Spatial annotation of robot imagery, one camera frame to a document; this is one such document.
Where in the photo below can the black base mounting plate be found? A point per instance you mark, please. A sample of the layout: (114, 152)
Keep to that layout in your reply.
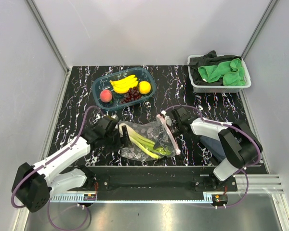
(152, 184)

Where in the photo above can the dark grey cloth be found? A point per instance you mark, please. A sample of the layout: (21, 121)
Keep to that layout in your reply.
(210, 58)

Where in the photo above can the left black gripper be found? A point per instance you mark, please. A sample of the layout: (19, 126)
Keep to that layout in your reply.
(124, 141)

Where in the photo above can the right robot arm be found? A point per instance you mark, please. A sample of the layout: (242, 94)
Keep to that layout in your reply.
(241, 147)

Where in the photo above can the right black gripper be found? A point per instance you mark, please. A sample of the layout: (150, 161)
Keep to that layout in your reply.
(161, 139)

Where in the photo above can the blue plastic container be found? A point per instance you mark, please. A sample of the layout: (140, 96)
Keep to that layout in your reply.
(102, 83)

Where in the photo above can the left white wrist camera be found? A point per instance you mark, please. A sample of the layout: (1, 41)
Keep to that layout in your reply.
(115, 117)

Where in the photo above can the green cloth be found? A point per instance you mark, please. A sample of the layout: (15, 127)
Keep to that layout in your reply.
(230, 72)

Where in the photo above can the green white fake leek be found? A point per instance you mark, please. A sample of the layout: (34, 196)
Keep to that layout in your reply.
(146, 145)

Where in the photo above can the purple fake grapes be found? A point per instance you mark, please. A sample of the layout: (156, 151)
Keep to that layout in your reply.
(132, 95)

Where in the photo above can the aluminium rail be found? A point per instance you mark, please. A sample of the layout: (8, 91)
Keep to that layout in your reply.
(246, 184)

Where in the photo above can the folded blue cloth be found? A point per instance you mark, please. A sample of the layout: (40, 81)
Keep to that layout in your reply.
(214, 146)

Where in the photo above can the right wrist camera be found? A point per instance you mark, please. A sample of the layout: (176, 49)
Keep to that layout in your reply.
(167, 119)

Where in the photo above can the red fake peach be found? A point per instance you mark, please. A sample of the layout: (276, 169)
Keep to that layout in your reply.
(106, 96)

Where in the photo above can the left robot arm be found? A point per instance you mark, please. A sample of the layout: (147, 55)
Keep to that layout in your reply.
(35, 184)

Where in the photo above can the clear zip top bag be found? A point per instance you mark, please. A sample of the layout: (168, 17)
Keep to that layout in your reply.
(150, 130)

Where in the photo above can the white plastic basket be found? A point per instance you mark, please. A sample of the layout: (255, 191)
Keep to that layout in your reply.
(219, 89)

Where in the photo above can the yellow fake banana bunch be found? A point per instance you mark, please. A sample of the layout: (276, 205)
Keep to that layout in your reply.
(123, 85)

